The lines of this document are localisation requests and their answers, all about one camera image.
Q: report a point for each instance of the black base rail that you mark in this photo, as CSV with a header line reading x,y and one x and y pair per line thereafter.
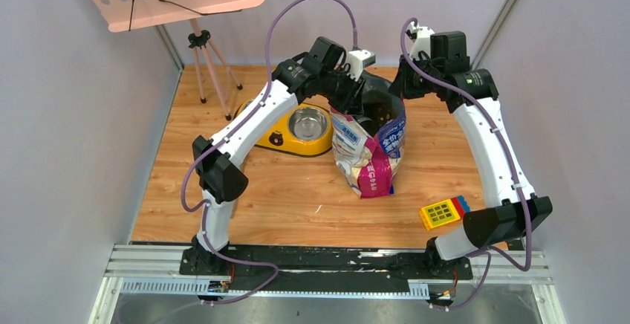
x,y
254,263

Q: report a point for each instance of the yellow double pet bowl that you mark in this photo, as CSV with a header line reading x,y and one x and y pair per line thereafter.
x,y
306,132

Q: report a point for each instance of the cat food bag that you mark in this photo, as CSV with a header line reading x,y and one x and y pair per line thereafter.
x,y
368,148

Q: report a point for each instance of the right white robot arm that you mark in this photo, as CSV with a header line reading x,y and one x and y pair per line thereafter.
x,y
439,63

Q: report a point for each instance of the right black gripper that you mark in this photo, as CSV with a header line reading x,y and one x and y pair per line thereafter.
x,y
400,87

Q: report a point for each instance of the yellow toy block calculator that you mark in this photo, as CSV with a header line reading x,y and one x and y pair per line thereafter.
x,y
443,212

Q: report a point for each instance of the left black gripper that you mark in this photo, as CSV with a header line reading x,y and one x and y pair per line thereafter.
x,y
348,92

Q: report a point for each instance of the grey slotted cable duct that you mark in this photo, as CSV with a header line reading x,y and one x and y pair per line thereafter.
x,y
365,286

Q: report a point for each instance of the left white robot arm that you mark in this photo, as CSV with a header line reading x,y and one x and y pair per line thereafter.
x,y
328,70

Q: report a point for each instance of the silver toy microphone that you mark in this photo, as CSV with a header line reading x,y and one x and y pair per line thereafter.
x,y
234,208

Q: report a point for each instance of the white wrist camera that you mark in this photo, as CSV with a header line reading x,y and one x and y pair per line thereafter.
x,y
358,60
421,37

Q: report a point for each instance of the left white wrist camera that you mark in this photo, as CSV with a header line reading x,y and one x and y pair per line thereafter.
x,y
358,60

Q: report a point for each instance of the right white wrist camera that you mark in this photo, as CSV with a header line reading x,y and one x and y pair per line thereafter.
x,y
421,37

